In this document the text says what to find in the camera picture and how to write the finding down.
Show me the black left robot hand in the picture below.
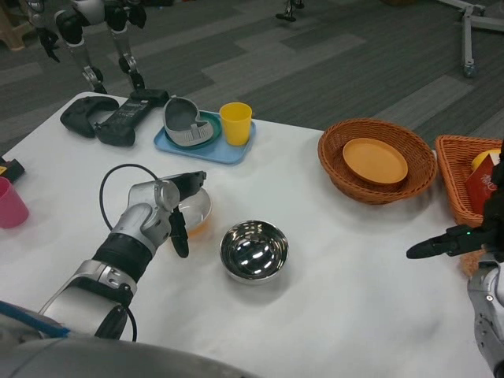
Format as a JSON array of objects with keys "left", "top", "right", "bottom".
[{"left": 169, "top": 170, "right": 209, "bottom": 259}]

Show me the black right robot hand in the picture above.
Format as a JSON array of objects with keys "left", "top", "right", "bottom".
[{"left": 406, "top": 139, "right": 504, "bottom": 263}]

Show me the white and orange plastic bowl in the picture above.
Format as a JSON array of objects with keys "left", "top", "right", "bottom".
[{"left": 172, "top": 187, "right": 216, "bottom": 239}]

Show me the shiny stainless steel bowl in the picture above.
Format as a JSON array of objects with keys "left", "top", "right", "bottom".
[{"left": 219, "top": 219, "right": 289, "bottom": 285}]

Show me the light blue plastic tray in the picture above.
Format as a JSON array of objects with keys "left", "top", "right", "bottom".
[{"left": 153, "top": 111, "right": 256, "bottom": 165}]

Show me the red packet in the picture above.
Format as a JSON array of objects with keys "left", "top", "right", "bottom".
[{"left": 465, "top": 154, "right": 501, "bottom": 213}]

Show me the dark green plastic plate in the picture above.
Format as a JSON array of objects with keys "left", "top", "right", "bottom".
[{"left": 165, "top": 111, "right": 222, "bottom": 150}]

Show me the grey plastic colander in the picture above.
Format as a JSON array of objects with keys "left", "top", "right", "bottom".
[{"left": 163, "top": 97, "right": 216, "bottom": 149}]

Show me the yellow round item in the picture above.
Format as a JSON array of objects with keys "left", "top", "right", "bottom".
[{"left": 471, "top": 148, "right": 503, "bottom": 170}]

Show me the rectangular orange wicker basket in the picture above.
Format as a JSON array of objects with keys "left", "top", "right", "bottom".
[{"left": 435, "top": 135, "right": 504, "bottom": 228}]

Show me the yellow plastic cup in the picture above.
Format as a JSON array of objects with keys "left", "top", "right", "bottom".
[{"left": 219, "top": 102, "right": 253, "bottom": 146}]

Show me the black remote control unit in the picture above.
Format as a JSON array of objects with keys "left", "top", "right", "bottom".
[{"left": 94, "top": 89, "right": 170, "bottom": 146}]

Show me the orange plastic plate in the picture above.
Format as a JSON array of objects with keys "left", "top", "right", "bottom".
[{"left": 342, "top": 137, "right": 410, "bottom": 187}]

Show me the round brown wicker basket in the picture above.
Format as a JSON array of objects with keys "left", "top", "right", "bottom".
[{"left": 317, "top": 118, "right": 438, "bottom": 205}]

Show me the black and yellow battery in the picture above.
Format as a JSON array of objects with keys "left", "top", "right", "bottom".
[{"left": 0, "top": 157, "right": 25, "bottom": 184}]

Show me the pink plastic cup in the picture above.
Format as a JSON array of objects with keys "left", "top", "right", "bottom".
[{"left": 0, "top": 176, "right": 31, "bottom": 229}]

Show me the grey metal wheeled stand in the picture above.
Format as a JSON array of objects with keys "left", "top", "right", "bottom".
[{"left": 432, "top": 0, "right": 504, "bottom": 78}]

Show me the silver robot chest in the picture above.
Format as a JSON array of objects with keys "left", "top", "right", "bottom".
[{"left": 0, "top": 298, "right": 257, "bottom": 378}]

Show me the beige plastic stool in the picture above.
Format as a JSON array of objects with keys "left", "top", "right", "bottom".
[{"left": 0, "top": 0, "right": 36, "bottom": 52}]

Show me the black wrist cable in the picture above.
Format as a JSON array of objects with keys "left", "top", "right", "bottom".
[{"left": 98, "top": 164, "right": 166, "bottom": 233}]

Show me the black elbow cable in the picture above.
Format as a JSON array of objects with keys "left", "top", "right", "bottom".
[{"left": 94, "top": 305, "right": 139, "bottom": 342}]

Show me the blue rope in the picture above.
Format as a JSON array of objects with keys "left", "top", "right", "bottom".
[{"left": 0, "top": 301, "right": 70, "bottom": 338}]

